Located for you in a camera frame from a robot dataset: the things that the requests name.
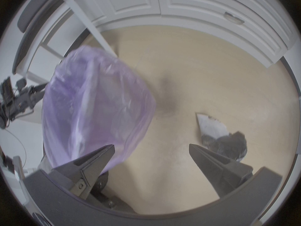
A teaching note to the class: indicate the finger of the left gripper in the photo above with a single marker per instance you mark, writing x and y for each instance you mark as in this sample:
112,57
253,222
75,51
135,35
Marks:
37,88

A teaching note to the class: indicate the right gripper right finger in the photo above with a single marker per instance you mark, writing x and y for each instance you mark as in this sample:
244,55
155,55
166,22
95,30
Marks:
218,171

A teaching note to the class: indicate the black plastic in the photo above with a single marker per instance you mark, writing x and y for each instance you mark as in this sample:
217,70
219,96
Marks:
230,145

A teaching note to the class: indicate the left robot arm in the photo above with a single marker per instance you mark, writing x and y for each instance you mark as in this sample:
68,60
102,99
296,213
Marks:
6,90

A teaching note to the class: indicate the purple plastic bag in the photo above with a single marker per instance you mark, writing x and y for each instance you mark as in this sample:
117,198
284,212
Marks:
94,102

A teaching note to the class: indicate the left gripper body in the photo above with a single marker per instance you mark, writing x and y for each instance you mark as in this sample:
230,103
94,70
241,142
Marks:
22,100

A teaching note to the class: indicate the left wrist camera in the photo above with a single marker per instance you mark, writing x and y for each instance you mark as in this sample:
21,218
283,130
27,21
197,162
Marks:
21,83

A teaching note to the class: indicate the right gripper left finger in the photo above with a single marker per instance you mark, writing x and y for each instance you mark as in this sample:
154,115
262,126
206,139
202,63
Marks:
87,169

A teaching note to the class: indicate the white wardrobe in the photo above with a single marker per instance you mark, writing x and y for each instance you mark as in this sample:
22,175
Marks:
211,8

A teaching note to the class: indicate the grey and white chair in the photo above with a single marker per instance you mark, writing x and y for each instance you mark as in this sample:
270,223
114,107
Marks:
80,10

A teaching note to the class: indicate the white paper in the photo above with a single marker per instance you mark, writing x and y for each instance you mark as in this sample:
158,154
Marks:
211,126

